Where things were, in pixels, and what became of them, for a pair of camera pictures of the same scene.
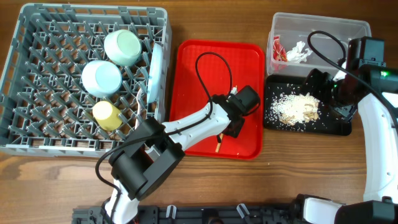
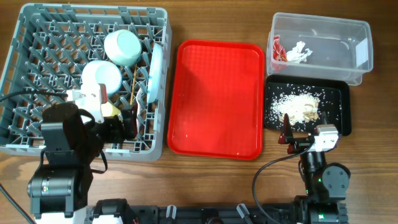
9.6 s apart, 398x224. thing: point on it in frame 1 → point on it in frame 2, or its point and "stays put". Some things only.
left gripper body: (236, 131) → (109, 131)
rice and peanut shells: (293, 108) stays put
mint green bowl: (123, 47) stays put
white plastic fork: (138, 94) stays put
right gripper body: (331, 93) → (300, 145)
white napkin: (296, 55) stays put
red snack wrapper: (279, 53) stays put
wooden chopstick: (219, 144) → (134, 76)
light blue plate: (155, 73) stays put
